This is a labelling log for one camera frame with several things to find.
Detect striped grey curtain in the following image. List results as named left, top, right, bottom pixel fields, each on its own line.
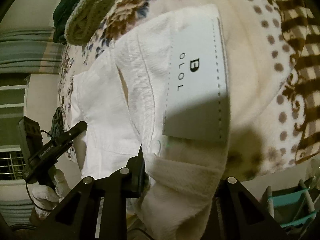
left=0, top=29, right=66, bottom=74
left=0, top=180, right=38, bottom=227

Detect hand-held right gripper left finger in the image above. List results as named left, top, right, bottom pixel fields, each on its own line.
left=35, top=144, right=148, bottom=240

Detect folded dark green blanket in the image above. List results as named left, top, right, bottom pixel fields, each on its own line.
left=52, top=0, right=100, bottom=44

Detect folded grey towel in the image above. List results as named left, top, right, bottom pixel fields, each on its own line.
left=65, top=0, right=125, bottom=46

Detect white pants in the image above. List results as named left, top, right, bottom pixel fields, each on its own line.
left=71, top=4, right=232, bottom=180

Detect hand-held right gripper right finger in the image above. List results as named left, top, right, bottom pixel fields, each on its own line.
left=212, top=176, right=289, bottom=240

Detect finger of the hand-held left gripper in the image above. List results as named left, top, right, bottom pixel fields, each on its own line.
left=66, top=121, right=88, bottom=141

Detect person's left hand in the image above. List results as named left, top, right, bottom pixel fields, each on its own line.
left=32, top=168, right=67, bottom=212

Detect teal rack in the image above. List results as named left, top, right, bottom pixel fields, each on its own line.
left=265, top=180, right=320, bottom=240

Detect folded grey jeans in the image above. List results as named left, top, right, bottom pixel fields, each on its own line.
left=51, top=106, right=66, bottom=140

